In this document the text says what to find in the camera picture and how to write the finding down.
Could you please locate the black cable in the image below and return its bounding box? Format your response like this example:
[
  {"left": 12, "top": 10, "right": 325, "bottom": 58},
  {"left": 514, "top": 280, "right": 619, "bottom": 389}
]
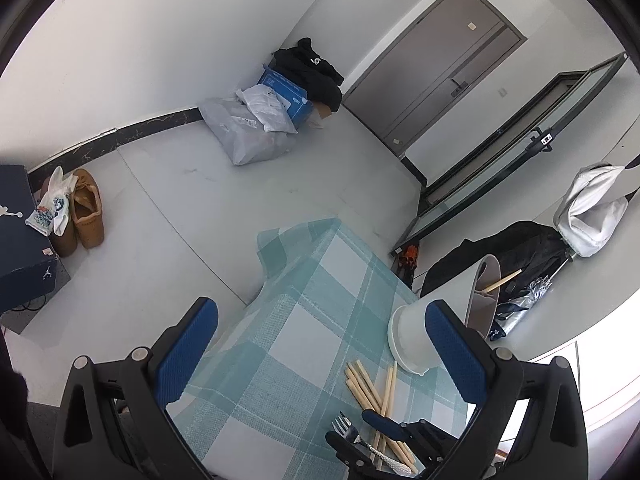
[{"left": 0, "top": 294, "right": 48, "bottom": 313}]

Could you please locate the brown cardboard box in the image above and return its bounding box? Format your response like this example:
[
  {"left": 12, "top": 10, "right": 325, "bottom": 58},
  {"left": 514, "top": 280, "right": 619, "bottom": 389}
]
[{"left": 312, "top": 101, "right": 335, "bottom": 128}]

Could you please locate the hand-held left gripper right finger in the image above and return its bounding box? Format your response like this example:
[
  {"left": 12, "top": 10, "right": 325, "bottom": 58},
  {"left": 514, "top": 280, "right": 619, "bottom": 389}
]
[{"left": 424, "top": 299, "right": 590, "bottom": 480}]

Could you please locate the metal fork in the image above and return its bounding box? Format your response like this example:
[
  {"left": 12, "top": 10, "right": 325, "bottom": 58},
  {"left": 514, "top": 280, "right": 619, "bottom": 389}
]
[{"left": 330, "top": 411, "right": 418, "bottom": 476}]

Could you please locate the orange and black tool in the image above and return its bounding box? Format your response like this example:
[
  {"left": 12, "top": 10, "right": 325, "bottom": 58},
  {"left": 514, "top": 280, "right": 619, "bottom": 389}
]
[{"left": 392, "top": 242, "right": 423, "bottom": 288}]

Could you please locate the teal checked tablecloth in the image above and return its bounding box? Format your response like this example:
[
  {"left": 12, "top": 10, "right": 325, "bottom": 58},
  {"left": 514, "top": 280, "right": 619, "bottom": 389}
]
[{"left": 165, "top": 217, "right": 476, "bottom": 480}]

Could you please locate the dark blue shoe box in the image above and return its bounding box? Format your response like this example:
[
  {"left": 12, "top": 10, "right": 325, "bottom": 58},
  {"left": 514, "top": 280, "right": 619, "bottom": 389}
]
[{"left": 0, "top": 164, "right": 71, "bottom": 336}]

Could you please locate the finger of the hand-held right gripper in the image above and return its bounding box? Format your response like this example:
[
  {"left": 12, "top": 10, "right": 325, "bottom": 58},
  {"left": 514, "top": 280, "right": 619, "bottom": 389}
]
[
  {"left": 325, "top": 431, "right": 374, "bottom": 467},
  {"left": 361, "top": 409, "right": 409, "bottom": 442}
]

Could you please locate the bright window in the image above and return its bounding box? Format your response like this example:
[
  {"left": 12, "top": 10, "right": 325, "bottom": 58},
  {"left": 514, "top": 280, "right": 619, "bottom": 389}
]
[{"left": 495, "top": 305, "right": 640, "bottom": 466}]

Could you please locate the black clothing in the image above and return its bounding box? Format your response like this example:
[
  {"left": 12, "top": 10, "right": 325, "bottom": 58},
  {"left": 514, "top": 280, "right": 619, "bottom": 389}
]
[{"left": 272, "top": 37, "right": 346, "bottom": 113}]

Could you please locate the grey parcel bag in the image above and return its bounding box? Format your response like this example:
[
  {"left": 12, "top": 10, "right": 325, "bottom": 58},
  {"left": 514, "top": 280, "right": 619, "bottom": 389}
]
[{"left": 199, "top": 96, "right": 298, "bottom": 167}]

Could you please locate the blue cardboard box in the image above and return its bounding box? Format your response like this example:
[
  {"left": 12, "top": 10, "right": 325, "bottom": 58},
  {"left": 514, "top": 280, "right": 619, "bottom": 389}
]
[{"left": 257, "top": 63, "right": 315, "bottom": 128}]

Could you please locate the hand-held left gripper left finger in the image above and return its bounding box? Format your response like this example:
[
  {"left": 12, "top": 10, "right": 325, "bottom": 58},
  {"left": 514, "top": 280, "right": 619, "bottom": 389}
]
[{"left": 50, "top": 296, "right": 221, "bottom": 480}]

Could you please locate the glass door with dark frame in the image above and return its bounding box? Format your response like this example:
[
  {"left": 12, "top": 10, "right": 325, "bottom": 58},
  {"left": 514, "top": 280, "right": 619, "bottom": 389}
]
[{"left": 390, "top": 52, "right": 628, "bottom": 256}]

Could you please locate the white and grey utensil holder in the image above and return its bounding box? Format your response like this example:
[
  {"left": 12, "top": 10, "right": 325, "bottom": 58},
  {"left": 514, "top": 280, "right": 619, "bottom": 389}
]
[{"left": 387, "top": 254, "right": 502, "bottom": 375}]

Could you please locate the dark cloth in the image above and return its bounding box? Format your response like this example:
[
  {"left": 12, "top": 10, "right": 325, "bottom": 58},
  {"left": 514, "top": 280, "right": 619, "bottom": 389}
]
[{"left": 0, "top": 330, "right": 31, "bottom": 480}]

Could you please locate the white shoulder bag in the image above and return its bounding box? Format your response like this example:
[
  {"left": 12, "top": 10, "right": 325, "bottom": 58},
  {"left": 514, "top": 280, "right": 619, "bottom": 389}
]
[{"left": 555, "top": 152, "right": 640, "bottom": 258}]

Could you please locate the silver folded umbrella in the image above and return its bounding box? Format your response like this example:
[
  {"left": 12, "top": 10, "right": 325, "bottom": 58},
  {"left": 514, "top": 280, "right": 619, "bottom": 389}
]
[{"left": 487, "top": 252, "right": 576, "bottom": 343}]

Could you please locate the grey door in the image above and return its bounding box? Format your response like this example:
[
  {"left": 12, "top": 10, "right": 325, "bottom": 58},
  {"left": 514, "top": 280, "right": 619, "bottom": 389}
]
[{"left": 342, "top": 0, "right": 528, "bottom": 158}]

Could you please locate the white printed plastic bag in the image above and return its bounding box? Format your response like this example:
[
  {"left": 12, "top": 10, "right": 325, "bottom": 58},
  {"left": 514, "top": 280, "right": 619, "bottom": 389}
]
[{"left": 25, "top": 166, "right": 78, "bottom": 237}]

